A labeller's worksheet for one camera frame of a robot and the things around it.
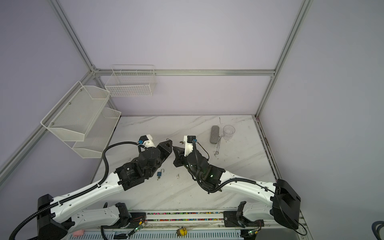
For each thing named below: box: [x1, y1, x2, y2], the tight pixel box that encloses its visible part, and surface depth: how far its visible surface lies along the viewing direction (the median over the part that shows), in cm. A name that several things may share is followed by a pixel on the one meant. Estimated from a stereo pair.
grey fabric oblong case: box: [210, 125, 220, 144], surface depth 109 cm
